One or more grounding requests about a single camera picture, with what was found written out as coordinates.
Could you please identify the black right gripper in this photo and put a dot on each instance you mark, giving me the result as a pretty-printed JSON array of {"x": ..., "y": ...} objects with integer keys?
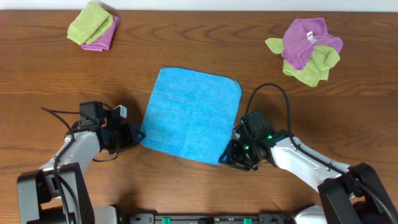
[{"x": 231, "y": 151}]

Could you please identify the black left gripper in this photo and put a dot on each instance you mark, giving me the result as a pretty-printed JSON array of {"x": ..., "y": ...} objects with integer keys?
[{"x": 132, "y": 137}]

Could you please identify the blue microfiber cloth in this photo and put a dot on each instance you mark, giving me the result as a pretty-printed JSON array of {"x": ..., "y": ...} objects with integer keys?
[{"x": 191, "y": 114}]

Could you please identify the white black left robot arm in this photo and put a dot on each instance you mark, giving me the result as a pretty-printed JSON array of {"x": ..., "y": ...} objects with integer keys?
[{"x": 56, "y": 192}]

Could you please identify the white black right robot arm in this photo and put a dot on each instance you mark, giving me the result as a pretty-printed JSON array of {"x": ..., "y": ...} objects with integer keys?
[{"x": 349, "y": 194}]

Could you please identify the folded purple cloth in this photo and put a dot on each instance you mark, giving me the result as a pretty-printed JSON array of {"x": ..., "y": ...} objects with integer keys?
[{"x": 103, "y": 42}]

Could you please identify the folded green cloth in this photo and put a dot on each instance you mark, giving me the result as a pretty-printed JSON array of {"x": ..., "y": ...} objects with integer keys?
[{"x": 92, "y": 22}]

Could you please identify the crumpled green cloth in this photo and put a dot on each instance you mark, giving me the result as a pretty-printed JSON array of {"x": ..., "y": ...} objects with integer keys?
[{"x": 317, "y": 68}]

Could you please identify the crumpled purple cloth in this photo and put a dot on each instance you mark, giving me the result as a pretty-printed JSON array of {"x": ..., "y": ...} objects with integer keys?
[{"x": 302, "y": 36}]

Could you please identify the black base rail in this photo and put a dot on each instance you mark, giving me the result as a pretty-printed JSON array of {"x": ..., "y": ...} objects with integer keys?
[{"x": 262, "y": 218}]

